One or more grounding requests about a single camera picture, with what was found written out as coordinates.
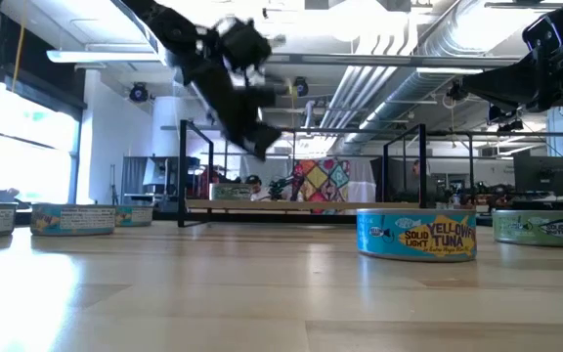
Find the colourful patterned panel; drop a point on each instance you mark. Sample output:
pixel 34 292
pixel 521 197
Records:
pixel 320 178

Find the long white ceiling light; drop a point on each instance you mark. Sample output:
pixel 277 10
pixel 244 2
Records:
pixel 100 56

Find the person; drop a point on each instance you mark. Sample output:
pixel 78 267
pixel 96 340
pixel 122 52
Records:
pixel 416 168
pixel 257 188

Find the white hanging cloth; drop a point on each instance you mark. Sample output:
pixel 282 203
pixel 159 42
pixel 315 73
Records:
pixel 362 181

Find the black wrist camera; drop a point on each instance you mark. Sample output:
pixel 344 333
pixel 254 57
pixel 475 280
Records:
pixel 552 29
pixel 245 46

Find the black ceiling spotlight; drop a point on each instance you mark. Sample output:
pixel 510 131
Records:
pixel 139 93
pixel 301 87

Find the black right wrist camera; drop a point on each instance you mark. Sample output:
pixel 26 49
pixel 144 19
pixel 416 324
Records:
pixel 552 29

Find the light blue yellowfin tuna can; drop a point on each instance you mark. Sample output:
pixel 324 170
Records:
pixel 137 216
pixel 416 237
pixel 71 220

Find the black background robot arm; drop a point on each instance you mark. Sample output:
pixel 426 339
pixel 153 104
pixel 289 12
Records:
pixel 284 188

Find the grey curtain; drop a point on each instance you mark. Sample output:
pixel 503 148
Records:
pixel 135 176

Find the white round column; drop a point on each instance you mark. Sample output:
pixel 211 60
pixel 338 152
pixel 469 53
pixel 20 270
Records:
pixel 166 127

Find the black aluminium table frame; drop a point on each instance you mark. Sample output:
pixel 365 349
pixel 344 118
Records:
pixel 272 218

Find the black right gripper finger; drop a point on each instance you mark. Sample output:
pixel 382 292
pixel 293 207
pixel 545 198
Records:
pixel 511 85

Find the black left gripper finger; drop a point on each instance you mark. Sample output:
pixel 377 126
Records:
pixel 262 142

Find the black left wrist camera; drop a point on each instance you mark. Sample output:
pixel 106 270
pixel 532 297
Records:
pixel 245 46

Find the large bright window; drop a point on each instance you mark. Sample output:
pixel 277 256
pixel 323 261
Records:
pixel 32 161

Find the black background rack frame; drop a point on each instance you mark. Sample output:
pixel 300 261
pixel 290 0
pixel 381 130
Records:
pixel 506 133

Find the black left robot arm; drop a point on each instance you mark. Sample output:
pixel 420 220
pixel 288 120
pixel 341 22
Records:
pixel 174 29

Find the black monitor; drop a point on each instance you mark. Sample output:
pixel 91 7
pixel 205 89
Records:
pixel 545 176

